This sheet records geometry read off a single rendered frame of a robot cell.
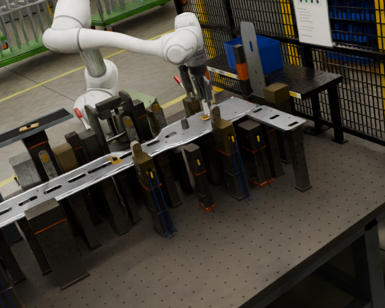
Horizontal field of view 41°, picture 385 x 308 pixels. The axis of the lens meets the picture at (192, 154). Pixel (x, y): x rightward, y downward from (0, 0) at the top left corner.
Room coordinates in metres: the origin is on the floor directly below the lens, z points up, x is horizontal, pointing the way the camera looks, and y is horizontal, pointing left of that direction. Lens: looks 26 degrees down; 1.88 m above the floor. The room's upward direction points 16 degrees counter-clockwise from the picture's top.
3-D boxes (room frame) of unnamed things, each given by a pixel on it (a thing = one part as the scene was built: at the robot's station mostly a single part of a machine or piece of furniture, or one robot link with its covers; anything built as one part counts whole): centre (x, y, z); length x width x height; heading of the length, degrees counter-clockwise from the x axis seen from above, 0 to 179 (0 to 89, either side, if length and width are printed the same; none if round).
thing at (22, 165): (1.98, 0.68, 0.90); 0.13 x 0.08 x 0.41; 22
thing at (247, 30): (2.20, -0.37, 1.17); 0.12 x 0.01 x 0.34; 22
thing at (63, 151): (2.03, 0.53, 0.89); 0.12 x 0.08 x 0.38; 22
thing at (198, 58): (2.11, -0.12, 1.28); 0.09 x 0.09 x 0.06
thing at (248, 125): (1.95, -0.27, 0.84); 0.12 x 0.07 x 0.28; 22
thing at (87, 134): (2.12, 0.42, 0.89); 0.12 x 0.07 x 0.38; 22
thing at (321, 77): (2.46, -0.45, 1.01); 0.90 x 0.22 x 0.03; 22
